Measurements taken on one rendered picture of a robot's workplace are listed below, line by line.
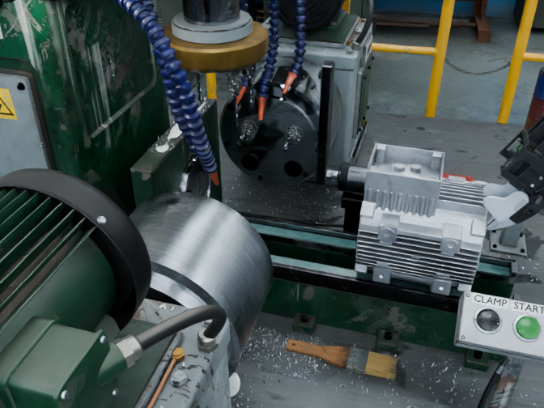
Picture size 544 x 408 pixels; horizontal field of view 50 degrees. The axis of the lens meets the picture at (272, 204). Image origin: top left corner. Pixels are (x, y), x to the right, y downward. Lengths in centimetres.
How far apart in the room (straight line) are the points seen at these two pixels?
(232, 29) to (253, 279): 38
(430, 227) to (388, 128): 93
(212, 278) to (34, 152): 41
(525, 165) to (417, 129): 102
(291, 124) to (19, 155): 54
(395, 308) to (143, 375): 60
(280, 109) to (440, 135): 76
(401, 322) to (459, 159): 75
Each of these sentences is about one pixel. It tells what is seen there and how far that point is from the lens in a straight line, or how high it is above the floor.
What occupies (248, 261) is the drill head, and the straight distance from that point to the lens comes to 83.
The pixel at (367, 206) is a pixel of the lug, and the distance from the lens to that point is 98.
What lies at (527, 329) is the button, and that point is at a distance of 85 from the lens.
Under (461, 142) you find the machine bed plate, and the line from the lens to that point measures 186.
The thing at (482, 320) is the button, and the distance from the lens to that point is 84.
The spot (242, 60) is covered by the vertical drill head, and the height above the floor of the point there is 131.
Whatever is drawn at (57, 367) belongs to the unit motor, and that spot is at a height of 131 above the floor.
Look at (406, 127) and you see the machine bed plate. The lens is 191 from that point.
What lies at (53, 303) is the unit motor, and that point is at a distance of 50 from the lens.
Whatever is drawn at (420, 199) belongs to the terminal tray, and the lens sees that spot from 98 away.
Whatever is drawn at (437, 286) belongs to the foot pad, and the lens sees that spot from 103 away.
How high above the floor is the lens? 163
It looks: 34 degrees down
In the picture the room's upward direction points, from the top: straight up
